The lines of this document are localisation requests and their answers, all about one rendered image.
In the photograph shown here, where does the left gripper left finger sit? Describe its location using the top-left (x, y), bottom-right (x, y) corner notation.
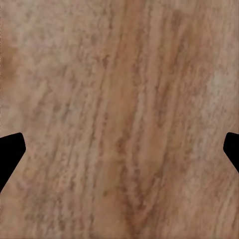
top-left (0, 132), bottom-right (26, 192)

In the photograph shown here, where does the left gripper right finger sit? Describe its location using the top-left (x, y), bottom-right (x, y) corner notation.
top-left (223, 132), bottom-right (239, 172)

